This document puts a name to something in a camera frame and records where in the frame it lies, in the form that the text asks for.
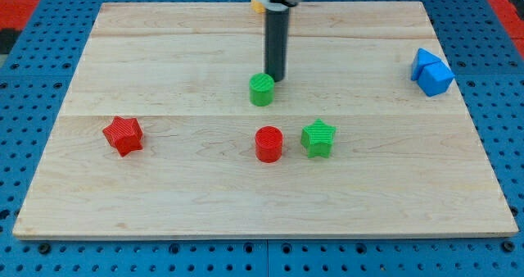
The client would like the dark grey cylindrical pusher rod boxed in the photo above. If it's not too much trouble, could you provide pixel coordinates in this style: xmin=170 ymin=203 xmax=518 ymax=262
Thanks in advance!
xmin=264 ymin=9 xmax=290 ymax=82

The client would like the green cylinder block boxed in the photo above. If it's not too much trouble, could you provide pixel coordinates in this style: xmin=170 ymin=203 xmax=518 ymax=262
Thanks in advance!
xmin=249 ymin=73 xmax=274 ymax=107

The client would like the yellow block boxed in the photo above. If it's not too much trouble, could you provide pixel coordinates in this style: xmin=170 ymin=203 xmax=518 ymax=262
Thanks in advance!
xmin=251 ymin=0 xmax=265 ymax=14

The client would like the red cylinder block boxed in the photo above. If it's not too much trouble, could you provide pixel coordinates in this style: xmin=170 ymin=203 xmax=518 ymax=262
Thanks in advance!
xmin=255 ymin=126 xmax=283 ymax=163

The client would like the green star block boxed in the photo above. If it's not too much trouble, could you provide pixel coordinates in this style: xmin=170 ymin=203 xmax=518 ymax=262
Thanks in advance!
xmin=300 ymin=119 xmax=337 ymax=158

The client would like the blue triangle block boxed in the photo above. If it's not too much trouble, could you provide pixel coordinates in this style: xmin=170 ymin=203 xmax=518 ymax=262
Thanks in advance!
xmin=411 ymin=48 xmax=440 ymax=81

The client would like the blue cube block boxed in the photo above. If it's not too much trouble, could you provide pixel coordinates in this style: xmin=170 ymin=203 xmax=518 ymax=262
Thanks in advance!
xmin=417 ymin=61 xmax=454 ymax=97

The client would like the red star block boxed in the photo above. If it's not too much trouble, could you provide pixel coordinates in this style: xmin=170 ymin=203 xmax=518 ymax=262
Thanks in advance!
xmin=102 ymin=116 xmax=142 ymax=157

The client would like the light wooden board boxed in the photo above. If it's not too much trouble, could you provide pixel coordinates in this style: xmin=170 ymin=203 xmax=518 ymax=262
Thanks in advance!
xmin=13 ymin=2 xmax=518 ymax=240

